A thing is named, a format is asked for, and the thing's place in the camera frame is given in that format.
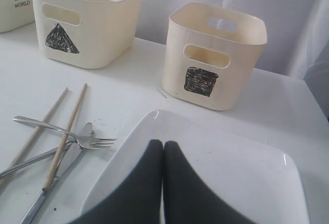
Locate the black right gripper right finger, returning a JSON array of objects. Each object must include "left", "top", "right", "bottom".
[{"left": 163, "top": 141, "right": 253, "bottom": 223}]

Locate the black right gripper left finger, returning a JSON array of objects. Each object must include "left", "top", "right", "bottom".
[{"left": 71, "top": 139, "right": 164, "bottom": 223}]

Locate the stainless steel fork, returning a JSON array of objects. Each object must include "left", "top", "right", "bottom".
[{"left": 12, "top": 116, "right": 116, "bottom": 150}]

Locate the dark wooden chopstick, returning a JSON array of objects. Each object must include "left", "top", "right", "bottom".
[{"left": 42, "top": 83, "right": 87, "bottom": 193}]

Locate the light wooden chopstick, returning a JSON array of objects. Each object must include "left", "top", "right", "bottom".
[{"left": 0, "top": 87, "right": 69, "bottom": 188}]

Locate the white square plate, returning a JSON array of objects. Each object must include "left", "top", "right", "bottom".
[{"left": 81, "top": 110, "right": 309, "bottom": 223}]

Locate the stainless steel table knife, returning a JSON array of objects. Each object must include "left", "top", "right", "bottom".
[{"left": 19, "top": 122, "right": 95, "bottom": 224}]

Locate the stainless steel spoon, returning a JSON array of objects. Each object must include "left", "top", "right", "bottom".
[{"left": 0, "top": 143, "right": 75, "bottom": 178}]

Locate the cream bin with black square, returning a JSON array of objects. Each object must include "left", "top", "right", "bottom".
[{"left": 162, "top": 3, "right": 267, "bottom": 111}]

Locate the cream bin with black triangle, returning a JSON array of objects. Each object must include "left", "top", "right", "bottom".
[{"left": 32, "top": 0, "right": 142, "bottom": 69}]

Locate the white backdrop curtain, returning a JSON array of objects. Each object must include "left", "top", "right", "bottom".
[{"left": 136, "top": 0, "right": 328, "bottom": 79}]

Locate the cream bin with black circle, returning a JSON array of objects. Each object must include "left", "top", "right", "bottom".
[{"left": 1, "top": 0, "right": 34, "bottom": 32}]

